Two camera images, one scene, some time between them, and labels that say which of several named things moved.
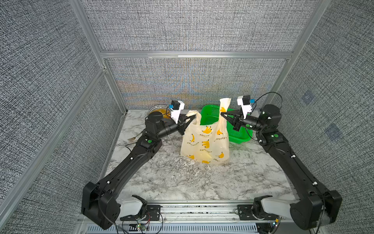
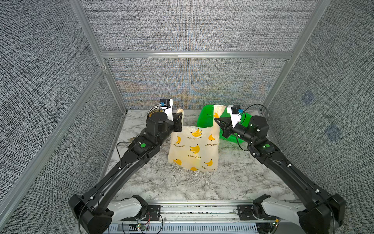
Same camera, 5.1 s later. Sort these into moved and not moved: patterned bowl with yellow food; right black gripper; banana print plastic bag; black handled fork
Moved: right black gripper; banana print plastic bag
Not moved: black handled fork; patterned bowl with yellow food
